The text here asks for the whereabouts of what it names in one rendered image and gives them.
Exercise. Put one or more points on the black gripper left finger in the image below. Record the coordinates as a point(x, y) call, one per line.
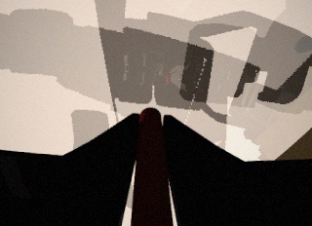
point(85, 187)

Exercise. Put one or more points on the dark red peg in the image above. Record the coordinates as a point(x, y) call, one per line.
point(152, 194)

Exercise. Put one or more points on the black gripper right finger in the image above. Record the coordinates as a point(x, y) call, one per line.
point(211, 187)

